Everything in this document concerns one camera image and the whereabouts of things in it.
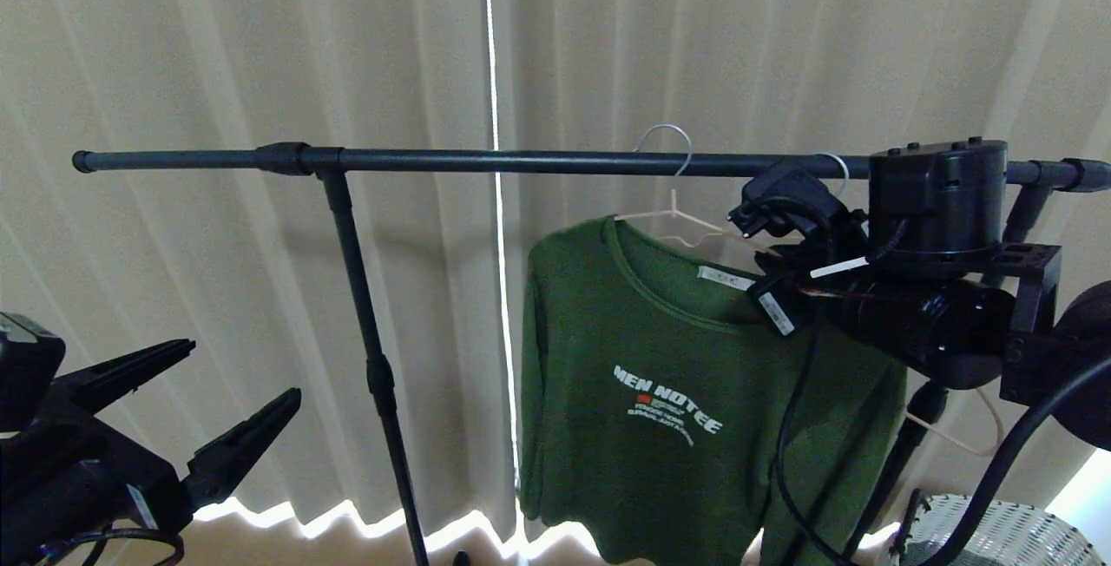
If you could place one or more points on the black clothes rack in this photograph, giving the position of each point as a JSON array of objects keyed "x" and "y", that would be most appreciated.
[{"x": 521, "y": 162}]

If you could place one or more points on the white laundry basket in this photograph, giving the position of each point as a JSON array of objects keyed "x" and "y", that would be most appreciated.
[{"x": 998, "y": 540}]

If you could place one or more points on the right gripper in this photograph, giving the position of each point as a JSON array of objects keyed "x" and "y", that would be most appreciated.
[{"x": 920, "y": 332}]

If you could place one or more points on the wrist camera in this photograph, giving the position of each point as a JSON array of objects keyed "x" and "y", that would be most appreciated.
[
  {"x": 26, "y": 366},
  {"x": 781, "y": 193}
]

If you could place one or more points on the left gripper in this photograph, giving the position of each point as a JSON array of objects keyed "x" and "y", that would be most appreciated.
[{"x": 78, "y": 479}]

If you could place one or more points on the beige curtain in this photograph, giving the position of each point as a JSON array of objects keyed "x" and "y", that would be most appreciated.
[{"x": 260, "y": 45}]

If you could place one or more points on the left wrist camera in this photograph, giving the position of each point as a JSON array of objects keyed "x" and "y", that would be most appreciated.
[{"x": 26, "y": 366}]

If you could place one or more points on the pink clothes hanger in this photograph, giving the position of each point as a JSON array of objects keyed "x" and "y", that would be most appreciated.
[
  {"x": 942, "y": 435},
  {"x": 673, "y": 201}
]

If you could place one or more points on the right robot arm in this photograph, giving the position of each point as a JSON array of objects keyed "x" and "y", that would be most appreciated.
[{"x": 937, "y": 201}]

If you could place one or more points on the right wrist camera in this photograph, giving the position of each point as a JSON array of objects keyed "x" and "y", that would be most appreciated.
[{"x": 781, "y": 193}]

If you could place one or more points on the green shirt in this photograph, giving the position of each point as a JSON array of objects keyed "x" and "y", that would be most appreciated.
[{"x": 625, "y": 462}]

